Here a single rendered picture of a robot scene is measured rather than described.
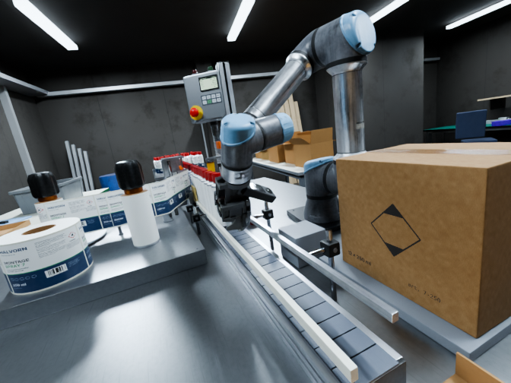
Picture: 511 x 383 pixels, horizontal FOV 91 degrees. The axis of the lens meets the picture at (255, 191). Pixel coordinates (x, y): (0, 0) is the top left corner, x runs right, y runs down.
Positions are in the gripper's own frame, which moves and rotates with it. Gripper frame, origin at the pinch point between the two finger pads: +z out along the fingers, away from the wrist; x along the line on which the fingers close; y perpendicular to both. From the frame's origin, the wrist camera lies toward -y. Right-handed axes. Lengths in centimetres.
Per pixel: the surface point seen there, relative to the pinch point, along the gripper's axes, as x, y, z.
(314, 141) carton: -125, -129, 60
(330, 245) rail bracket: 25.8, -8.1, -18.9
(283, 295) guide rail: 30.0, 4.4, -15.1
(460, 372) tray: 51, -12, -18
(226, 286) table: 14.7, 9.9, 3.5
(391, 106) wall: -314, -480, 135
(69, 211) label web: -43, 54, 15
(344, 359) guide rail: 43.2, 4.2, -22.8
